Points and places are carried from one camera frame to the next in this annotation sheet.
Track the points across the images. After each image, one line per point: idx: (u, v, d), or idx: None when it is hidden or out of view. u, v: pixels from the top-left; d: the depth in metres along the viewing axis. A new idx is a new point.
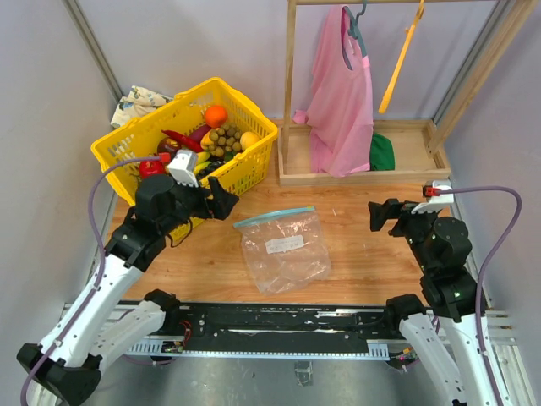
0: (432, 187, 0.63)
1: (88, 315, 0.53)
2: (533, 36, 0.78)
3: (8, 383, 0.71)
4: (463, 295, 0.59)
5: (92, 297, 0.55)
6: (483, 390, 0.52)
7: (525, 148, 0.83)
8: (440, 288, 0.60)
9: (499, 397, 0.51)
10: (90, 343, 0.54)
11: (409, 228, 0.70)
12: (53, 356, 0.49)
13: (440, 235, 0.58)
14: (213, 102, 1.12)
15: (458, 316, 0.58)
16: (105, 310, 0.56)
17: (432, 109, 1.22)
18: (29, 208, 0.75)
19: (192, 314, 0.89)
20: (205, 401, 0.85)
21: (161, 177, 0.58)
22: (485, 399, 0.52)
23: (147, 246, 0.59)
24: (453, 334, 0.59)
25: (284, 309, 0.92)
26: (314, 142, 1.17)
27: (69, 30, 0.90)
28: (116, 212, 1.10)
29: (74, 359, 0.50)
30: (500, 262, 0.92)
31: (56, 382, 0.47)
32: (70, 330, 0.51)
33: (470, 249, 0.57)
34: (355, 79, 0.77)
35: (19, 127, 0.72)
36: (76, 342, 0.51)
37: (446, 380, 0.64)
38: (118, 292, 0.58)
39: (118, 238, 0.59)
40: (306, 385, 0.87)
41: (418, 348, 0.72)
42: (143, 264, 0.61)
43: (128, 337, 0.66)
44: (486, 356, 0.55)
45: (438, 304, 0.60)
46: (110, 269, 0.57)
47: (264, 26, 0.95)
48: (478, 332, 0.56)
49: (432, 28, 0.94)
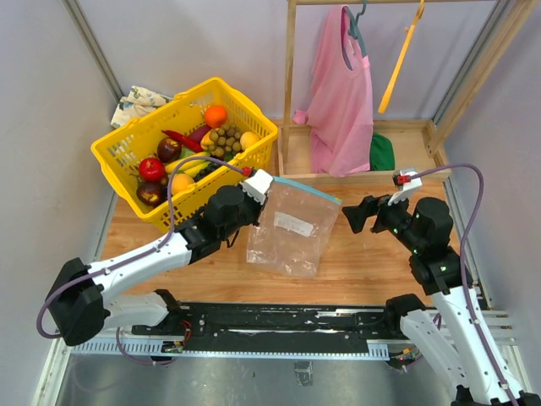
0: (401, 174, 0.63)
1: (139, 266, 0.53)
2: (533, 37, 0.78)
3: (8, 384, 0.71)
4: (449, 269, 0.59)
5: (150, 254, 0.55)
6: (481, 360, 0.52)
7: (525, 148, 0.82)
8: (428, 266, 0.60)
9: (497, 367, 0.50)
10: (117, 292, 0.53)
11: (389, 221, 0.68)
12: (95, 280, 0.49)
13: (423, 214, 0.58)
14: (213, 102, 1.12)
15: (446, 289, 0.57)
16: (149, 271, 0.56)
17: (432, 109, 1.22)
18: (29, 208, 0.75)
19: (192, 314, 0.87)
20: (205, 401, 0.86)
21: (232, 189, 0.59)
22: (483, 369, 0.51)
23: (208, 246, 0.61)
24: (443, 305, 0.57)
25: (284, 309, 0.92)
26: (314, 142, 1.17)
27: (68, 30, 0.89)
28: (116, 212, 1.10)
29: (105, 294, 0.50)
30: (500, 263, 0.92)
31: (83, 304, 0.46)
32: (119, 267, 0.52)
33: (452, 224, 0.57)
34: (355, 79, 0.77)
35: (19, 126, 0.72)
36: (120, 279, 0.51)
37: (449, 368, 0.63)
38: (166, 264, 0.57)
39: (188, 227, 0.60)
40: (306, 385, 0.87)
41: (420, 342, 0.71)
42: (193, 258, 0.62)
43: (135, 313, 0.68)
44: (478, 325, 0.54)
45: (427, 282, 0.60)
46: (174, 241, 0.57)
47: (263, 26, 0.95)
48: (467, 303, 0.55)
49: (432, 28, 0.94)
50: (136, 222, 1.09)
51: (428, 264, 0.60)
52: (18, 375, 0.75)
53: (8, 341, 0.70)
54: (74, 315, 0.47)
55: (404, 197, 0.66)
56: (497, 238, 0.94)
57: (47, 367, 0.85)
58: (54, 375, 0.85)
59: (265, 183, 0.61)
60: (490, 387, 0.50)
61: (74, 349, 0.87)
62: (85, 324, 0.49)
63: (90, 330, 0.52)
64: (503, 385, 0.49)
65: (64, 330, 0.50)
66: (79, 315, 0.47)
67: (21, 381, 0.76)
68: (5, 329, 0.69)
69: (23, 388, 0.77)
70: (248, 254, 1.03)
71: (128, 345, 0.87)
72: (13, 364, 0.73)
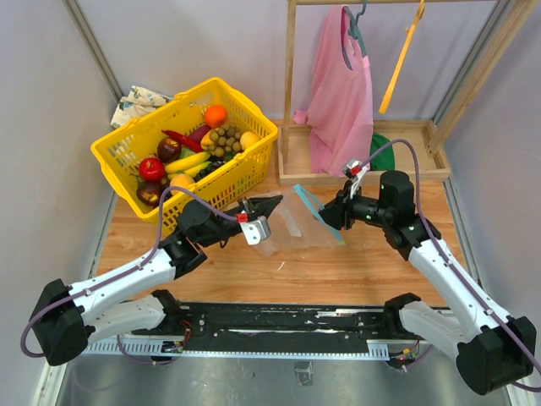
0: (354, 167, 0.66)
1: (121, 284, 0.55)
2: (533, 37, 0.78)
3: (8, 384, 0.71)
4: (418, 227, 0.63)
5: (132, 271, 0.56)
6: (465, 298, 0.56)
7: (526, 148, 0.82)
8: (399, 229, 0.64)
9: (479, 299, 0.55)
10: (103, 309, 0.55)
11: (357, 211, 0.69)
12: (75, 301, 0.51)
13: (386, 183, 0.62)
14: (213, 102, 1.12)
15: (417, 241, 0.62)
16: (132, 288, 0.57)
17: (432, 108, 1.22)
18: (29, 209, 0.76)
19: (192, 314, 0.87)
20: (205, 401, 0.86)
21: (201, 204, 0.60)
22: (467, 303, 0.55)
23: (193, 260, 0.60)
24: (418, 258, 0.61)
25: (284, 309, 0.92)
26: (314, 142, 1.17)
27: (68, 30, 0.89)
28: (116, 212, 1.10)
29: (85, 315, 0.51)
30: (500, 263, 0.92)
31: (63, 326, 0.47)
32: (101, 288, 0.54)
33: (413, 186, 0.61)
34: (355, 79, 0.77)
35: (19, 126, 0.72)
36: (102, 299, 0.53)
37: (447, 334, 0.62)
38: (150, 282, 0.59)
39: (173, 242, 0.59)
40: (306, 385, 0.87)
41: (422, 327, 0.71)
42: (180, 274, 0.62)
43: (126, 321, 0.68)
44: (452, 266, 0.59)
45: (401, 243, 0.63)
46: (157, 258, 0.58)
47: (263, 26, 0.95)
48: (439, 250, 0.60)
49: (432, 28, 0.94)
50: (137, 222, 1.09)
51: (399, 228, 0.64)
52: (18, 375, 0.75)
53: (8, 341, 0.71)
54: (55, 337, 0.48)
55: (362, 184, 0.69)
56: (498, 238, 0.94)
57: (47, 367, 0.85)
58: (54, 374, 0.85)
59: (256, 237, 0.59)
60: (477, 316, 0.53)
61: None
62: (67, 348, 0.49)
63: (71, 353, 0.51)
64: (487, 311, 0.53)
65: (45, 351, 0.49)
66: (59, 337, 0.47)
67: (21, 381, 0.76)
68: (6, 329, 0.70)
69: (23, 388, 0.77)
70: (248, 255, 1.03)
71: (128, 345, 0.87)
72: (13, 365, 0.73)
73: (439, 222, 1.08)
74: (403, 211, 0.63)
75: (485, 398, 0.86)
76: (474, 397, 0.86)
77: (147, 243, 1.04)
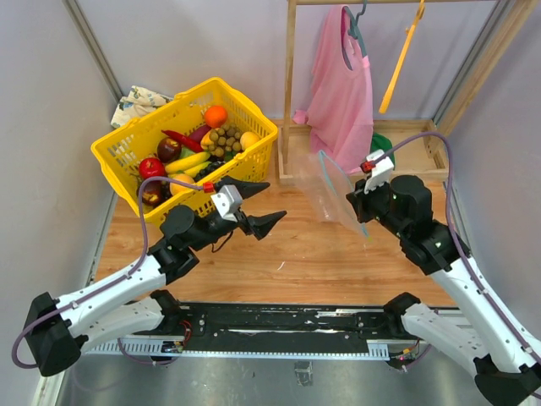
0: (366, 161, 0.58)
1: (108, 295, 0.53)
2: (532, 38, 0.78)
3: (7, 384, 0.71)
4: (445, 244, 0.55)
5: (120, 282, 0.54)
6: (500, 330, 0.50)
7: (525, 148, 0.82)
8: (422, 244, 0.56)
9: (517, 333, 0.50)
10: (92, 321, 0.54)
11: (371, 206, 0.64)
12: (62, 315, 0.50)
13: (401, 193, 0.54)
14: (213, 102, 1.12)
15: (447, 265, 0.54)
16: (121, 299, 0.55)
17: (432, 108, 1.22)
18: (29, 209, 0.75)
19: (192, 314, 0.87)
20: (205, 401, 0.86)
21: (184, 210, 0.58)
22: (504, 337, 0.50)
23: (183, 265, 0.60)
24: (446, 282, 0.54)
25: (284, 309, 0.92)
26: (314, 142, 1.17)
27: (68, 30, 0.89)
28: (116, 212, 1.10)
29: (74, 328, 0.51)
30: (500, 264, 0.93)
31: (51, 340, 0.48)
32: (88, 299, 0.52)
33: (432, 194, 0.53)
34: (355, 79, 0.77)
35: (19, 127, 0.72)
36: (90, 312, 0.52)
37: (460, 346, 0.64)
38: (139, 290, 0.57)
39: (162, 248, 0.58)
40: (306, 385, 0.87)
41: (425, 333, 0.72)
42: (170, 279, 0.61)
43: (121, 326, 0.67)
44: (487, 294, 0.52)
45: (425, 261, 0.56)
46: (147, 266, 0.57)
47: (263, 26, 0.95)
48: (472, 274, 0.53)
49: (432, 28, 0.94)
50: (137, 222, 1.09)
51: (420, 243, 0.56)
52: (18, 375, 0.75)
53: (8, 341, 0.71)
54: (44, 352, 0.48)
55: (379, 182, 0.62)
56: (498, 238, 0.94)
57: None
58: (54, 375, 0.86)
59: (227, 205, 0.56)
60: (516, 354, 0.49)
61: None
62: (57, 360, 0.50)
63: (63, 363, 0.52)
64: (527, 349, 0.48)
65: (35, 364, 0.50)
66: (47, 351, 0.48)
67: (21, 381, 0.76)
68: (6, 329, 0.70)
69: (22, 388, 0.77)
70: (248, 255, 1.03)
71: (128, 345, 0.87)
72: (13, 365, 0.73)
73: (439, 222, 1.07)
74: (422, 221, 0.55)
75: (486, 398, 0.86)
76: (474, 397, 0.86)
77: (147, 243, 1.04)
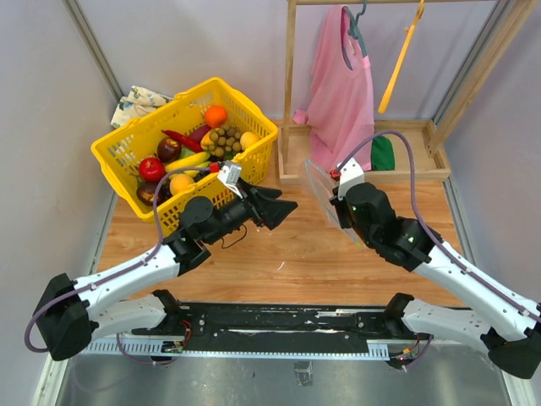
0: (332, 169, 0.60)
1: (125, 279, 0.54)
2: (532, 37, 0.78)
3: (7, 384, 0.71)
4: (417, 237, 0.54)
5: (137, 266, 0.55)
6: (495, 302, 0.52)
7: (525, 148, 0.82)
8: (395, 244, 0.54)
9: (510, 300, 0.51)
10: (107, 304, 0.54)
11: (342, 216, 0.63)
12: (81, 296, 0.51)
13: (356, 202, 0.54)
14: (213, 102, 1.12)
15: (425, 256, 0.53)
16: (138, 284, 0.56)
17: (432, 109, 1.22)
18: (29, 209, 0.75)
19: (191, 313, 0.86)
20: (205, 401, 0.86)
21: (202, 200, 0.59)
22: (501, 308, 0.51)
23: (196, 257, 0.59)
24: (431, 271, 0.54)
25: (284, 309, 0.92)
26: (314, 142, 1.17)
27: (68, 30, 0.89)
28: (116, 212, 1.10)
29: (91, 309, 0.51)
30: (500, 264, 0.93)
31: (68, 320, 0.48)
32: (106, 282, 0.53)
33: (386, 194, 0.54)
34: (355, 79, 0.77)
35: (19, 127, 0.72)
36: (107, 294, 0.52)
37: (465, 328, 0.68)
38: (155, 277, 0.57)
39: (177, 238, 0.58)
40: (306, 385, 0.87)
41: (427, 327, 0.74)
42: (183, 270, 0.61)
43: (128, 319, 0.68)
44: (472, 271, 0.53)
45: (404, 259, 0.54)
46: (162, 254, 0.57)
47: (263, 26, 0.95)
48: (451, 258, 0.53)
49: (432, 28, 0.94)
50: (137, 222, 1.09)
51: (394, 243, 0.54)
52: (18, 375, 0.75)
53: (8, 340, 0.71)
54: (61, 331, 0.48)
55: None
56: (498, 238, 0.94)
57: (47, 367, 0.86)
58: (54, 375, 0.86)
59: (227, 172, 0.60)
60: (516, 321, 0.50)
61: None
62: (71, 341, 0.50)
63: (77, 344, 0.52)
64: (523, 312, 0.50)
65: (49, 345, 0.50)
66: (64, 330, 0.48)
67: (21, 381, 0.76)
68: (6, 329, 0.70)
69: (22, 388, 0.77)
70: (248, 255, 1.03)
71: (128, 345, 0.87)
72: (13, 366, 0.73)
73: (439, 222, 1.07)
74: (387, 222, 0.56)
75: (486, 398, 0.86)
76: (475, 397, 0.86)
77: (147, 243, 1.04)
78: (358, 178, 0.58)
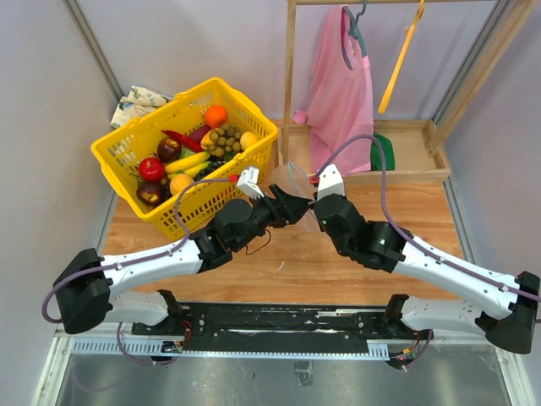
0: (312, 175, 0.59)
1: (149, 265, 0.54)
2: (532, 38, 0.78)
3: (8, 385, 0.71)
4: (388, 238, 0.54)
5: (161, 256, 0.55)
6: (474, 283, 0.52)
7: (526, 148, 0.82)
8: (368, 250, 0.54)
9: (488, 279, 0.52)
10: (128, 287, 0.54)
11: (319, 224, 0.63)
12: (105, 273, 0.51)
13: (324, 216, 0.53)
14: (213, 102, 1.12)
15: (400, 256, 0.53)
16: (159, 272, 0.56)
17: (432, 108, 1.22)
18: (29, 208, 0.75)
19: (192, 314, 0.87)
20: (205, 401, 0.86)
21: (240, 203, 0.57)
22: (482, 289, 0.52)
23: (218, 257, 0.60)
24: (409, 269, 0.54)
25: (284, 309, 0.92)
26: (314, 142, 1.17)
27: (68, 30, 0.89)
28: (116, 212, 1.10)
29: (113, 288, 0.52)
30: (500, 264, 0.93)
31: (90, 295, 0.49)
32: (131, 264, 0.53)
33: (352, 203, 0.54)
34: (355, 79, 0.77)
35: (18, 127, 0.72)
36: (130, 277, 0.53)
37: (460, 316, 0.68)
38: (176, 271, 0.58)
39: (203, 237, 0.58)
40: (306, 385, 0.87)
41: (426, 322, 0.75)
42: (203, 268, 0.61)
43: (137, 310, 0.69)
44: (446, 260, 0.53)
45: (380, 262, 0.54)
46: (187, 249, 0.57)
47: (263, 26, 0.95)
48: (424, 250, 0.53)
49: (432, 28, 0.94)
50: (137, 222, 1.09)
51: (368, 249, 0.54)
52: (18, 375, 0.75)
53: (8, 340, 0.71)
54: (80, 304, 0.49)
55: None
56: (498, 238, 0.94)
57: (47, 367, 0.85)
58: (54, 375, 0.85)
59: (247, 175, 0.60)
60: (499, 299, 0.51)
61: (74, 348, 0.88)
62: (86, 316, 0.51)
63: (91, 320, 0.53)
64: (504, 288, 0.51)
65: (64, 317, 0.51)
66: (84, 304, 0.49)
67: (21, 381, 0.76)
68: (6, 329, 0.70)
69: (22, 388, 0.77)
70: (248, 255, 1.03)
71: (128, 345, 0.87)
72: (13, 366, 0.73)
73: (439, 222, 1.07)
74: (358, 228, 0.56)
75: (486, 398, 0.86)
76: (474, 397, 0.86)
77: (147, 243, 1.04)
78: (337, 186, 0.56)
